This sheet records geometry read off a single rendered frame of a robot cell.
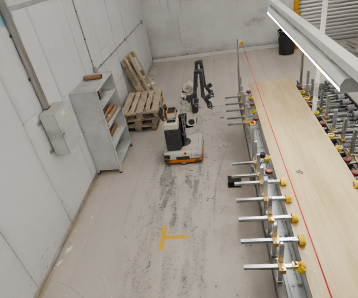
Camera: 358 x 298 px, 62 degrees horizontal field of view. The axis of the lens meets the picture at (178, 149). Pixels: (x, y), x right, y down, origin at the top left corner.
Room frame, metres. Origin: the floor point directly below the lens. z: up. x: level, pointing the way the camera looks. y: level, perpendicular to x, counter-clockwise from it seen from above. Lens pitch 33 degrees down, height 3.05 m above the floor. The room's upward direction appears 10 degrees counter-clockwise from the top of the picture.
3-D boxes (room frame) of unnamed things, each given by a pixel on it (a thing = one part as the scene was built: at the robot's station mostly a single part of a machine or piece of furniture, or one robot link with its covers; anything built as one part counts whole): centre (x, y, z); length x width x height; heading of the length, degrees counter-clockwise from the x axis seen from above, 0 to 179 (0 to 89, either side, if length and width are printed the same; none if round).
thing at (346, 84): (2.59, -1.18, 2.34); 2.40 x 0.12 x 0.08; 170
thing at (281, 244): (1.41, -0.62, 0.93); 0.04 x 0.04 x 0.48; 80
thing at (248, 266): (1.39, -0.51, 0.95); 0.36 x 0.03 x 0.03; 80
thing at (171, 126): (4.54, -0.01, 0.59); 0.55 x 0.34 x 0.83; 170
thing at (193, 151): (4.52, -0.10, 0.16); 0.67 x 0.64 x 0.25; 80
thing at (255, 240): (1.63, -0.63, 0.95); 0.50 x 0.04 x 0.04; 80
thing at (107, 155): (4.81, 1.20, 0.78); 0.90 x 0.45 x 1.55; 170
